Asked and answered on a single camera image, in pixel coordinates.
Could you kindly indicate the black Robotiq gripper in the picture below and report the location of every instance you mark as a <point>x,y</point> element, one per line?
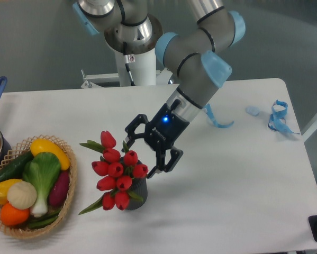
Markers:
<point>163,129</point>

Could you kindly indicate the dark grey ribbed vase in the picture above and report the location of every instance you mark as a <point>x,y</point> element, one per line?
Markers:
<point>132,186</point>

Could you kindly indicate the red tulip bouquet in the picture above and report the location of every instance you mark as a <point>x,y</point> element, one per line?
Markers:
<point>110,168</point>

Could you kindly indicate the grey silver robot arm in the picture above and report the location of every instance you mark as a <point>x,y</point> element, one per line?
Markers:
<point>194,60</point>

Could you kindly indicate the blue ribbon strip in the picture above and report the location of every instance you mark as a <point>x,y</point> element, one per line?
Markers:
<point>212,119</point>

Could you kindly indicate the small pale blue cap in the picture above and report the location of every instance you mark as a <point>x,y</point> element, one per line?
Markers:
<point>252,110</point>

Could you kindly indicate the purple sweet potato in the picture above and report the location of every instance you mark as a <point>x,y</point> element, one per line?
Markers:
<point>60,189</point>

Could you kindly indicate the tangled blue ribbon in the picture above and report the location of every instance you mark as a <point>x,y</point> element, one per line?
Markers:
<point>277,121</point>

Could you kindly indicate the yellow squash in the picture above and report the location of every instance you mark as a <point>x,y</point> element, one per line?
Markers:
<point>44,145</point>

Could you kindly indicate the green bok choy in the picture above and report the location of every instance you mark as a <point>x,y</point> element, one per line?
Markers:
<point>42,172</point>

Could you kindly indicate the woven wicker basket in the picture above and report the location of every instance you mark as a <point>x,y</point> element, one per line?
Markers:
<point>21,231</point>

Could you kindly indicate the dark green cucumber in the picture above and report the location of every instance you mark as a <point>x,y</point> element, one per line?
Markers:
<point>15,168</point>

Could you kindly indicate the green bean pods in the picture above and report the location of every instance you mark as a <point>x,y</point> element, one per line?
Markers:
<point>41,222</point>

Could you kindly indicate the white garlic bulb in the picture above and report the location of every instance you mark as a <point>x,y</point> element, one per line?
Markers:
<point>22,195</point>

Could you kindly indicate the orange fruit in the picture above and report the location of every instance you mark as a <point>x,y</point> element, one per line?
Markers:
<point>11,216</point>

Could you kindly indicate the yellow bell pepper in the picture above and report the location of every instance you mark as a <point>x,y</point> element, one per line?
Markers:
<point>4,187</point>

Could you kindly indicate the white metal base bracket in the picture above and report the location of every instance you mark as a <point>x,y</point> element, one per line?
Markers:
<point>112,80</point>

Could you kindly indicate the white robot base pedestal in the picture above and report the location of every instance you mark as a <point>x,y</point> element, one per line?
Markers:
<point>137,69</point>

